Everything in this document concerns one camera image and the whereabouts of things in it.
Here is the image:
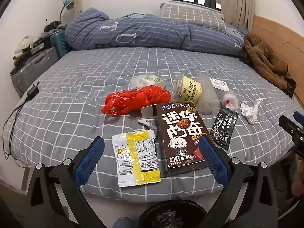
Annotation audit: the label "blue desk lamp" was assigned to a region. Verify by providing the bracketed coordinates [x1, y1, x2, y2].
[59, 0, 74, 26]

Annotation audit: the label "blue striped quilt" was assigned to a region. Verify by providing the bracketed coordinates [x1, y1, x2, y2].
[65, 8, 250, 55]

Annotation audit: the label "teal suitcase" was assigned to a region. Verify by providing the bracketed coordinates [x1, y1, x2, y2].
[50, 30, 72, 60]

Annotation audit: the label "bin with black liner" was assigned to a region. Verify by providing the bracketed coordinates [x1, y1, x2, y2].
[138, 201, 207, 228]

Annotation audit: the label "brown fleece jacket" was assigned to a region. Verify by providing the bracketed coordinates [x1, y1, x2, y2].
[240, 33, 297, 99]

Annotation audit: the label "white rounded object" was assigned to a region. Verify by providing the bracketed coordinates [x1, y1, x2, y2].
[14, 35, 36, 55]

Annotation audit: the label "white plastic bag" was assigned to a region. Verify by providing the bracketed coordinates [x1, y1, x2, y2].
[129, 74, 167, 92]

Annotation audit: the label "black sachet packet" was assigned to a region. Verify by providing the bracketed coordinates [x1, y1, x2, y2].
[210, 106, 239, 150]

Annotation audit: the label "brown cookie box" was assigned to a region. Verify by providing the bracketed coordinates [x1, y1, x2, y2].
[141, 102, 215, 177]

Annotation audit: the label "small silver wrapper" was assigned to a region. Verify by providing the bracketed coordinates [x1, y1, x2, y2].
[138, 116, 159, 133]

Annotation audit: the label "dark clutter pile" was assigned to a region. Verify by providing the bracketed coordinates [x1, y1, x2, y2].
[44, 20, 66, 32]

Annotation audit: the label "clear bubble plastic bag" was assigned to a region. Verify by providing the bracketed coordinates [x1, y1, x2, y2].
[196, 74, 221, 114]

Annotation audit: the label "grey checked bed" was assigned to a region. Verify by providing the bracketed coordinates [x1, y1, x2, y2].
[5, 46, 303, 196]

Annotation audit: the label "blue slipper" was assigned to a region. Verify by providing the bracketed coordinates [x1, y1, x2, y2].
[113, 217, 135, 228]

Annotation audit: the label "black charger with cable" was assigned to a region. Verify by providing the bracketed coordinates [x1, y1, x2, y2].
[2, 81, 40, 161]

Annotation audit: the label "red plastic bag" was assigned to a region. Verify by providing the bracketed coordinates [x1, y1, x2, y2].
[101, 85, 171, 117]

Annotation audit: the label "white tissue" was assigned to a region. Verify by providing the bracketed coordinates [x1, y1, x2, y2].
[238, 98, 264, 124]

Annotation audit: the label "yellow yogurt cup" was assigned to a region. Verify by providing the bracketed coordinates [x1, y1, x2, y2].
[171, 74, 203, 105]

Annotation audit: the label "small clear bag red bits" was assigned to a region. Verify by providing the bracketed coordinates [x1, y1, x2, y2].
[218, 92, 239, 111]

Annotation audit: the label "beige curtain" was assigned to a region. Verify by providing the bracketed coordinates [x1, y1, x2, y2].
[221, 0, 256, 29]

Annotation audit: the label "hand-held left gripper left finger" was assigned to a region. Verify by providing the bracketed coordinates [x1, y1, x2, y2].
[25, 136, 105, 228]

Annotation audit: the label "person's right hand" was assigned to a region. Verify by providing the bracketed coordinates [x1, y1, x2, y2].
[292, 158, 304, 196]

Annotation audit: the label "grey checked pillow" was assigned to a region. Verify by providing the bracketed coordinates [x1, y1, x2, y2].
[160, 3, 227, 32]

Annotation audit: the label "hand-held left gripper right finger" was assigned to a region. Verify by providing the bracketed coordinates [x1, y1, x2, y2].
[198, 136, 281, 228]

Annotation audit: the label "grey suitcase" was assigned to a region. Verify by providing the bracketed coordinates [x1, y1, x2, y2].
[11, 46, 60, 98]

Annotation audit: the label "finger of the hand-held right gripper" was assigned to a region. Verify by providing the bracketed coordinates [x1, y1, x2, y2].
[278, 115, 304, 143]
[293, 111, 304, 125]

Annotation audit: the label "yellow white snack packet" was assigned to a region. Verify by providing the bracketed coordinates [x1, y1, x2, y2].
[112, 129, 162, 188]

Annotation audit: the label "wooden headboard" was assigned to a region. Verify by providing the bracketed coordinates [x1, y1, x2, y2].
[250, 14, 304, 114]

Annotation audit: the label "white earphone box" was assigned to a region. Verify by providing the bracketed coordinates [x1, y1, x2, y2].
[209, 77, 230, 92]

